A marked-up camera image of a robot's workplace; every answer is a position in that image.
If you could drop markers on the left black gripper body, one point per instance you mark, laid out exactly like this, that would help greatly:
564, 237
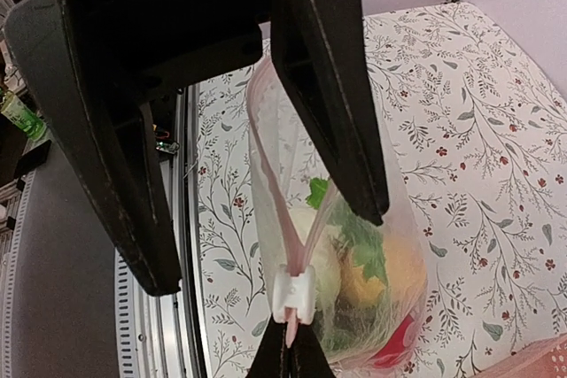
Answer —
141, 49

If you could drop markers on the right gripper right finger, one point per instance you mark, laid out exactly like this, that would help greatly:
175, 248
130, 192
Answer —
307, 359

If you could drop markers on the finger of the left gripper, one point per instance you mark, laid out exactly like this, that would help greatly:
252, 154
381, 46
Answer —
317, 49
99, 117

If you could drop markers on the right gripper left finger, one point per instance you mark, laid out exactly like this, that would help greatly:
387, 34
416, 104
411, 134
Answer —
272, 357

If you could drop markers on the dark purple fruit toy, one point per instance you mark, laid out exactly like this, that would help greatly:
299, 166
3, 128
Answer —
360, 325

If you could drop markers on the white radish toy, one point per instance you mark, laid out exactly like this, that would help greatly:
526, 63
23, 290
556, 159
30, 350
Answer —
324, 259

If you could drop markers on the clear zip top bag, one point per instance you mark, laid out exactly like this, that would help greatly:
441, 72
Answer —
287, 172

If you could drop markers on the red mushroom toy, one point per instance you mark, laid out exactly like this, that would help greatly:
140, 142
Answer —
398, 345

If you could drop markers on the white radish with green leaf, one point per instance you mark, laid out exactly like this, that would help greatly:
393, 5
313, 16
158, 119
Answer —
359, 245

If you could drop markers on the yellow peach toy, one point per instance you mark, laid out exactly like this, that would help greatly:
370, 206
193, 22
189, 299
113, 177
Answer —
392, 268

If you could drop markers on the pink plastic basket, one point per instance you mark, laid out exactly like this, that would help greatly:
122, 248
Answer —
542, 359

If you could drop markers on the floral table mat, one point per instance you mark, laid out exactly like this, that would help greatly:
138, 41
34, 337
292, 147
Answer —
480, 134

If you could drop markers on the front aluminium rail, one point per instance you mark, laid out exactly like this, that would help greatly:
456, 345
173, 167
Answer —
71, 307

